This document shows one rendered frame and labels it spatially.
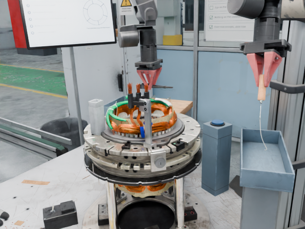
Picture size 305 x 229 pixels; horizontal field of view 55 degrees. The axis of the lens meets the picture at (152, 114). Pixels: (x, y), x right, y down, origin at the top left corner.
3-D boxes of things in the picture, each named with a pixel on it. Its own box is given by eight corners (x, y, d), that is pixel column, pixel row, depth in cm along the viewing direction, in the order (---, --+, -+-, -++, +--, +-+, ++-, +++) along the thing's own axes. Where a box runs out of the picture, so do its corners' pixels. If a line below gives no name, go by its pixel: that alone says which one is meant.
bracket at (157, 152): (149, 168, 68) (148, 148, 67) (164, 166, 69) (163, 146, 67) (151, 172, 67) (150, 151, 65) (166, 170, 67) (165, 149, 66)
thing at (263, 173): (280, 280, 69) (295, 174, 60) (233, 271, 72) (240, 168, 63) (271, 215, 92) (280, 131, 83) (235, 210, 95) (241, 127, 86)
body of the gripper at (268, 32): (283, 47, 63) (286, 12, 63) (238, 51, 69) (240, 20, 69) (292, 53, 68) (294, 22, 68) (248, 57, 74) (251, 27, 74)
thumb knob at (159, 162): (154, 166, 66) (153, 156, 65) (164, 165, 66) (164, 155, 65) (155, 169, 65) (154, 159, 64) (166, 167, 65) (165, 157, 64)
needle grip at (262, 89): (258, 99, 67) (260, 73, 68) (257, 100, 69) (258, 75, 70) (265, 100, 67) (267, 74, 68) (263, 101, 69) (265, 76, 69)
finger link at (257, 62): (275, 84, 63) (278, 41, 63) (243, 85, 68) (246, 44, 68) (284, 88, 68) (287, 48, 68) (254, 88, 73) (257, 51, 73)
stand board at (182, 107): (125, 116, 107) (124, 110, 106) (147, 102, 123) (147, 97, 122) (176, 122, 99) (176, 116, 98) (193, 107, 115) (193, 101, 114)
